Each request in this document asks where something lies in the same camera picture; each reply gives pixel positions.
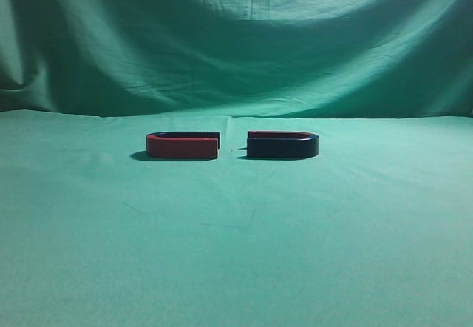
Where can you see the blue-fronted horseshoe magnet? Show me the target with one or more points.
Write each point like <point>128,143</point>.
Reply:
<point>286,145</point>

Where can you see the left red-fronted horseshoe magnet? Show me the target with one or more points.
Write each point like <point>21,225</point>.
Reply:
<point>183,145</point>

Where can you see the green cloth backdrop and cover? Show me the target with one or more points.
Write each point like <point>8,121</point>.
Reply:
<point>376,230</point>

